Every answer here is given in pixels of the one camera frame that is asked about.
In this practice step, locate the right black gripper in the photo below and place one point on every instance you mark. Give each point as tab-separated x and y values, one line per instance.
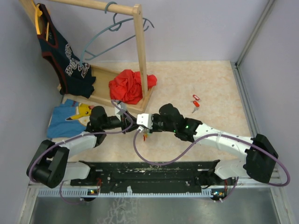
154	117

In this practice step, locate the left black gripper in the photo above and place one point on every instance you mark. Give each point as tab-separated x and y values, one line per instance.
134	125

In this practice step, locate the red handled metal key organizer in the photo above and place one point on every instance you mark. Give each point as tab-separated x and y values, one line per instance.
146	135

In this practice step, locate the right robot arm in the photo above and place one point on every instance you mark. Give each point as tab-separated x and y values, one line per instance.
255	156

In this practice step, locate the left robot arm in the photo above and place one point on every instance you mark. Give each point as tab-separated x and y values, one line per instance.
50	165

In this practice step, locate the red tagged key near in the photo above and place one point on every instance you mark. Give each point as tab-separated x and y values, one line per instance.
196	105

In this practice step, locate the red tagged key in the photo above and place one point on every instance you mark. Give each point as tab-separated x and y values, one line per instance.
196	105
196	97

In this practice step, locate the red crumpled shirt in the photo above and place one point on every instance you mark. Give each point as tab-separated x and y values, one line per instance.
126	87

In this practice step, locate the red tagged key far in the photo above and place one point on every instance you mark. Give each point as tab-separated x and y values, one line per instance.
196	97

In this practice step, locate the wooden clothes rack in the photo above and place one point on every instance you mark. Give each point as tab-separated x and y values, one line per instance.
76	20

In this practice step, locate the blue pikachu shirt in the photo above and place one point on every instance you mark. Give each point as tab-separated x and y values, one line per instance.
69	119

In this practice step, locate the navy basketball jersey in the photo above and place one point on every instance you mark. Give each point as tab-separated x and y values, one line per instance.
75	78

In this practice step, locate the yellow plastic hanger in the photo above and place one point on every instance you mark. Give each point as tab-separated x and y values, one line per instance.
38	14

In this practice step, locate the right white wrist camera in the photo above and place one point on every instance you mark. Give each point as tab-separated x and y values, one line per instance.
145	120

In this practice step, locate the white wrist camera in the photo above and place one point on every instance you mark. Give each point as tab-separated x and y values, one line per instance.
120	109
145	120

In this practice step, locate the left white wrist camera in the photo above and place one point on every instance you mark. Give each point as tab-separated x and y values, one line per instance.
120	109

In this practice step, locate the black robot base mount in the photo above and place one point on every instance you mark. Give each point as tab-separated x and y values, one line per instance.
178	177

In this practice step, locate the teal wire hanger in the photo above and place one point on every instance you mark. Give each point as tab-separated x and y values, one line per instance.
117	30

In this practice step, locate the aluminium frame rail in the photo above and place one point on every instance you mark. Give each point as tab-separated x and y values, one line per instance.
255	73

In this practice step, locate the grey slotted cable duct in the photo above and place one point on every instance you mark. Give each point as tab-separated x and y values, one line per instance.
72	192

